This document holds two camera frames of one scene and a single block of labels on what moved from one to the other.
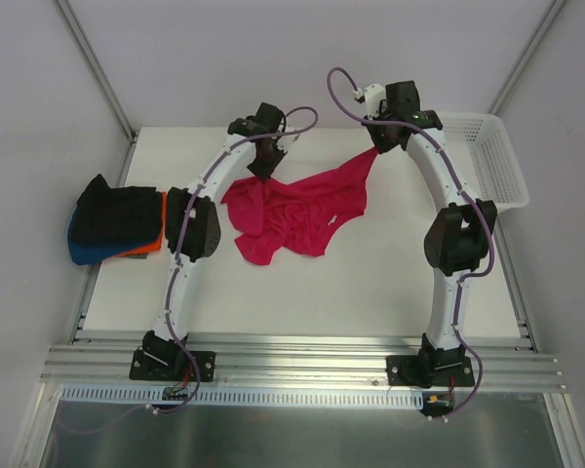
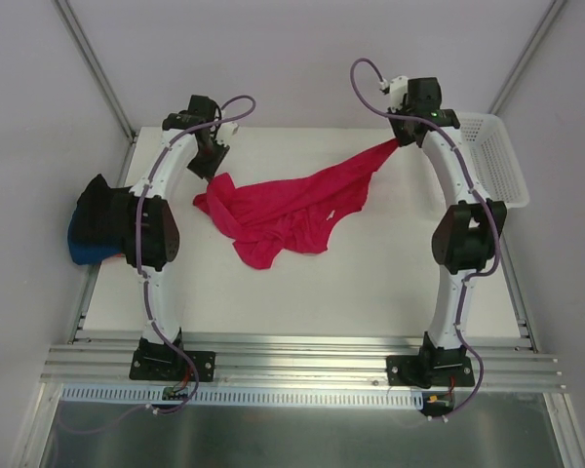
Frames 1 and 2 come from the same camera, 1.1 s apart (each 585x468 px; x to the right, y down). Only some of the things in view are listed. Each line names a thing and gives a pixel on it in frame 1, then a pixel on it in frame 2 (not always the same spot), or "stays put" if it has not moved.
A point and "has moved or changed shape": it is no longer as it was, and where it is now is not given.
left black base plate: [171, 365] stays put
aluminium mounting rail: [502, 363] stays put
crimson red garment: [279, 220] has moved or changed shape
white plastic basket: [487, 158] stays put
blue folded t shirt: [86, 253] stays put
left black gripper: [265, 159] -> [208, 159]
